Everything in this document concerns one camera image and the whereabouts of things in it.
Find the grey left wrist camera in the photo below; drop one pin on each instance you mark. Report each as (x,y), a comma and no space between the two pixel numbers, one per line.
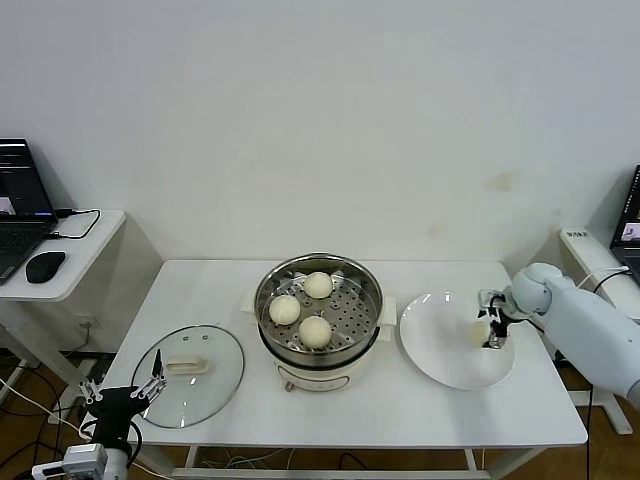
(82,457)

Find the white table frame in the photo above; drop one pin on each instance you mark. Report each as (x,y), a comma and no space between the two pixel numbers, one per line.
(425,475)

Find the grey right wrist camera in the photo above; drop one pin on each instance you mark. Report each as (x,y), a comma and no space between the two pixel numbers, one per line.
(484,296)

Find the black laptop with pink windows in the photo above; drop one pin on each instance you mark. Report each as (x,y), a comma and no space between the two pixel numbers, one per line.
(20,200)

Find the black computer mouse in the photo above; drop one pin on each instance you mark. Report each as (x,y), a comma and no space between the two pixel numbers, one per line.
(45,266)

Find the white steamed baozi bun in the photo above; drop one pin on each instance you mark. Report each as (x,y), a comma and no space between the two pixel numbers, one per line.
(479,334)
(285,310)
(315,332)
(317,285)

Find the stainless steel steamer basket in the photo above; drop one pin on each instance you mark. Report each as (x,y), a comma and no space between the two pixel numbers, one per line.
(350,300)

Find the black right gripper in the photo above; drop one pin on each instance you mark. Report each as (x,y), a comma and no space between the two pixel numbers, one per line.
(502,312)

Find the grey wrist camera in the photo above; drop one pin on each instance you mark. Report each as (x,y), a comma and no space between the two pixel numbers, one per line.
(82,457)
(484,296)

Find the white side table with mouse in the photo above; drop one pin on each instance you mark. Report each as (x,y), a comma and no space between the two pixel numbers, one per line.
(90,270)

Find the cream electric cooker pot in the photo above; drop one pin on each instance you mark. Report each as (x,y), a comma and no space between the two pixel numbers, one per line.
(320,375)

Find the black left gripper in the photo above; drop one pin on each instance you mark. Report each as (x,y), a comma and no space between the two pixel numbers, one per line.
(115,407)

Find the white round plate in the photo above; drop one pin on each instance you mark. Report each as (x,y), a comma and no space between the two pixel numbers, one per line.
(440,350)

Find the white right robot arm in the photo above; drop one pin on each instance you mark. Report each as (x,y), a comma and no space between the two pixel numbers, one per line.
(590,325)

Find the black laptop with dark screen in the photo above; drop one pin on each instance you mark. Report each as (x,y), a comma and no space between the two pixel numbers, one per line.
(627,225)

